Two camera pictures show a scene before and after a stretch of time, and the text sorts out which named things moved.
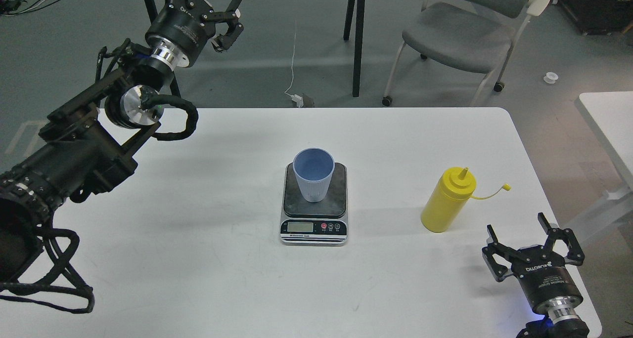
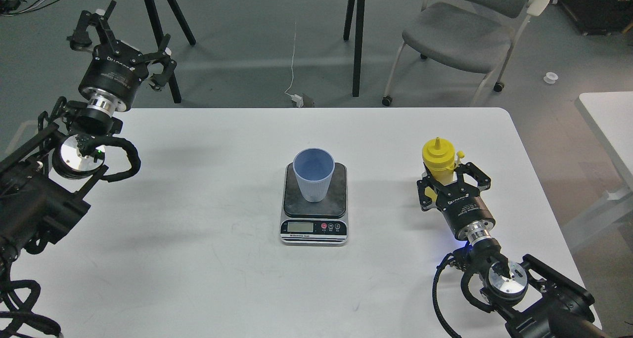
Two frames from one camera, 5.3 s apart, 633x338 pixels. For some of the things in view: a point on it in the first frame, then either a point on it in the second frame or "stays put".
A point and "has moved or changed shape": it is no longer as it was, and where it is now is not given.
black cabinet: [597, 8] stays put
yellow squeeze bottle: [453, 190] has moved or changed shape
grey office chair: [481, 23] stays put
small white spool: [551, 77] stays put
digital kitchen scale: [324, 223] stays put
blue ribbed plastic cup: [314, 168] stays put
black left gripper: [187, 29] -> [116, 68]
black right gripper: [543, 273] -> [462, 207]
